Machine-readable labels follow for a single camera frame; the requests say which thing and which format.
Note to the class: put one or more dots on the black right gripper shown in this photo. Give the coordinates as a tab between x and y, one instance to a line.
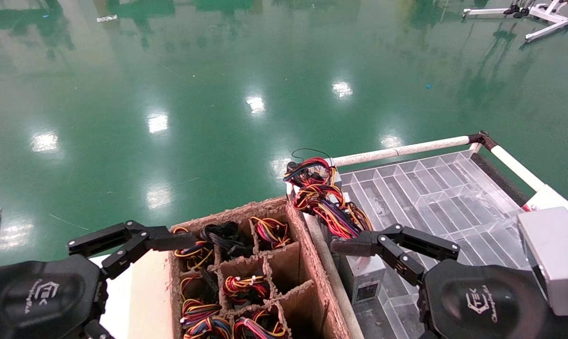
481	306

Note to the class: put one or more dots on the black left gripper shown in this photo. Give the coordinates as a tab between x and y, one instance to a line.
34	301

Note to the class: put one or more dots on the beige cardboard sheet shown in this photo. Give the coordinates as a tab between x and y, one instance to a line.
149	301

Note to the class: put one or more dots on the clear plastic divider tray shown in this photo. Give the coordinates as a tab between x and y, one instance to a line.
434	197

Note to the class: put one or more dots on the black foam strip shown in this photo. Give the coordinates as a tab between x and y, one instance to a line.
500	179

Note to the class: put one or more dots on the brown cardboard divider box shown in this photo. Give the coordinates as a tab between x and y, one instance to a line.
288	273

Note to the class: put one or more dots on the black tube corner joint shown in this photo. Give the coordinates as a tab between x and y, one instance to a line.
482	138

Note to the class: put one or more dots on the white printed sign plate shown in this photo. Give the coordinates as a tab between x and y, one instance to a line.
552	197

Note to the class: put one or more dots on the black stand foot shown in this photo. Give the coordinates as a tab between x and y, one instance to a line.
512	9

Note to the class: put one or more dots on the white metal stand base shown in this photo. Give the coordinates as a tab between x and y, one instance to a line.
552	27

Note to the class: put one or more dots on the white paper scrap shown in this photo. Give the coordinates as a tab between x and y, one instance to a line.
107	18

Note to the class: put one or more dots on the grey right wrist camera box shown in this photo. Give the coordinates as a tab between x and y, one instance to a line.
556	259

